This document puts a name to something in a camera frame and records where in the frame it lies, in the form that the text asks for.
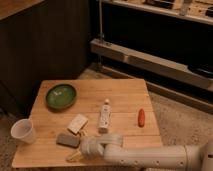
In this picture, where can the white plastic cup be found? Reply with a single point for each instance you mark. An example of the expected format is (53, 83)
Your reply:
(24, 131)

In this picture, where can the white tube with cap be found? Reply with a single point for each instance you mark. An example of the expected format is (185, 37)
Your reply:
(104, 119)

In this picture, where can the metal shelving unit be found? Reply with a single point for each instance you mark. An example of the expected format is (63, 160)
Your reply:
(172, 50)

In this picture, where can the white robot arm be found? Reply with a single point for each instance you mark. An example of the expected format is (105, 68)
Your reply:
(109, 147)

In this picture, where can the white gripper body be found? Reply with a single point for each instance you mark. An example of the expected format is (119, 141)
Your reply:
(90, 147)

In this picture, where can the green ceramic bowl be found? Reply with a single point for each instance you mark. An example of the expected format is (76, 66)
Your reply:
(61, 96)

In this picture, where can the red orange carrot toy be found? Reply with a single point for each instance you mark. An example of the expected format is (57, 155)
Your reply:
(141, 118)

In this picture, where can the wooden table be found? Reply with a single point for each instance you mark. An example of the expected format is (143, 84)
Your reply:
(126, 96)

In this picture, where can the dark wooden cabinet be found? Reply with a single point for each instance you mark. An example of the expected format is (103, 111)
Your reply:
(49, 41)

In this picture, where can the white rectangular sponge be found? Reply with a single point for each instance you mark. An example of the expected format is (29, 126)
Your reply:
(77, 123)

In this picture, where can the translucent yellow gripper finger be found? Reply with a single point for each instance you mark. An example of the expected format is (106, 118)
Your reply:
(76, 156)
(82, 133)

